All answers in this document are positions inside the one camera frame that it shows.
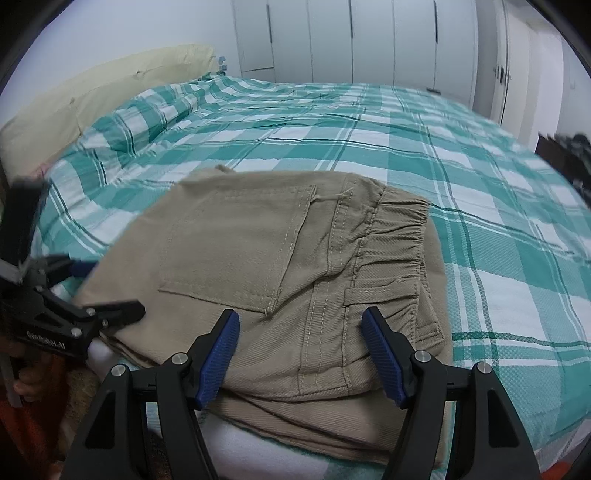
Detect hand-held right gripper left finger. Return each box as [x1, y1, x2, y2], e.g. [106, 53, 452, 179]
[69, 308, 241, 480]

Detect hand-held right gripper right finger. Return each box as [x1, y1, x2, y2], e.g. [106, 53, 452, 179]
[361, 306, 541, 480]

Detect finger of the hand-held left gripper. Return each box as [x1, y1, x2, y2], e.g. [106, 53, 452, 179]
[37, 288, 147, 334]
[25, 254, 96, 291]

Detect beige pants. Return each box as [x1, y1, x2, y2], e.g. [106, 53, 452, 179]
[76, 165, 452, 464]

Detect person's left hand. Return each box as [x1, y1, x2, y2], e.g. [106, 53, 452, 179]
[11, 357, 54, 403]

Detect cream pillow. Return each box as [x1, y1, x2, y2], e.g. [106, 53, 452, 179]
[0, 44, 219, 172]

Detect green white plaid blanket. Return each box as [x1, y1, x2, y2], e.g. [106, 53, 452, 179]
[28, 74, 591, 480]

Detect dark wooden furniture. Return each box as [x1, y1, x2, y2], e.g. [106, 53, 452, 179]
[536, 134, 573, 177]

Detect dark clothes pile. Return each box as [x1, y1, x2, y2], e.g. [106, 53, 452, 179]
[554, 133, 591, 206]

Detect white wardrobe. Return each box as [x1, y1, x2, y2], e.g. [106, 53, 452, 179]
[231, 0, 480, 112]

